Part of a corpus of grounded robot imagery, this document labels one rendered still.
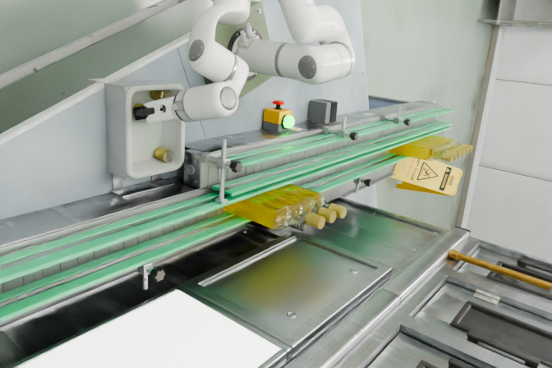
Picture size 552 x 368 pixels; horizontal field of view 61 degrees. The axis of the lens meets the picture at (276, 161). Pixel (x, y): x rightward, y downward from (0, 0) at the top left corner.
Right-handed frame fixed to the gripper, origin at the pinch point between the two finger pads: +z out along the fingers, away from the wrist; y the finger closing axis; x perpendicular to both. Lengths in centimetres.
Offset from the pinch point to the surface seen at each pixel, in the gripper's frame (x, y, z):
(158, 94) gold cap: 4.0, 3.5, -1.3
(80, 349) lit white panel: -43, -33, -12
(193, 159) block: -14.1, 10.7, -1.4
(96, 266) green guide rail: -31.4, -22.1, -2.7
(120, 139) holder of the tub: -5.4, -8.1, 1.1
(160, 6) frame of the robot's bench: 40, 53, 52
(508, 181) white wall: -157, 605, 68
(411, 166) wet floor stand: -82, 345, 86
